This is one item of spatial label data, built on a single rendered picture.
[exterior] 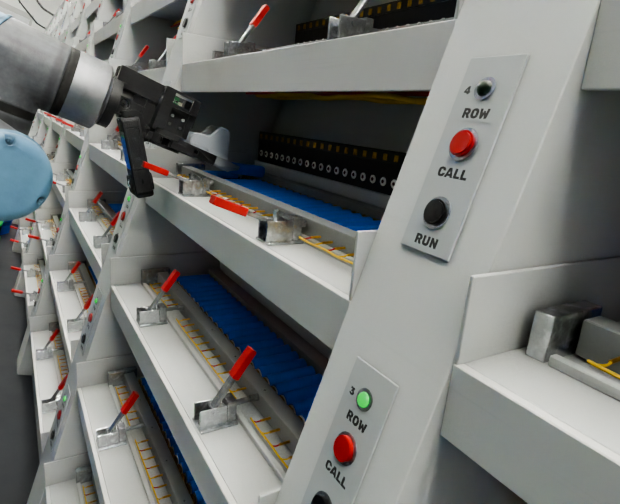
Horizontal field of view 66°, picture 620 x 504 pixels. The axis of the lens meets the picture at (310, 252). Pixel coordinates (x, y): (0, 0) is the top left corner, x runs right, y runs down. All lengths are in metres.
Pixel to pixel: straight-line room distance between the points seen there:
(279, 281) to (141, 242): 0.51
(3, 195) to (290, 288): 0.30
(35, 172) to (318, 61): 0.30
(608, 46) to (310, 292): 0.24
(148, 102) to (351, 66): 0.37
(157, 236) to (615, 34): 0.77
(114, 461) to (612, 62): 0.75
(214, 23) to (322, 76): 0.46
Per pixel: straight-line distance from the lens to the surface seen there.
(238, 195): 0.64
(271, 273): 0.44
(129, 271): 0.91
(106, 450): 0.83
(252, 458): 0.49
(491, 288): 0.27
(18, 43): 0.69
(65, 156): 2.27
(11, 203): 0.56
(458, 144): 0.30
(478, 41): 0.34
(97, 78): 0.69
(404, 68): 0.39
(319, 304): 0.37
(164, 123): 0.71
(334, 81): 0.46
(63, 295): 1.42
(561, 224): 0.31
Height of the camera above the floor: 0.80
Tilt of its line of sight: 5 degrees down
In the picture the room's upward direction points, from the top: 20 degrees clockwise
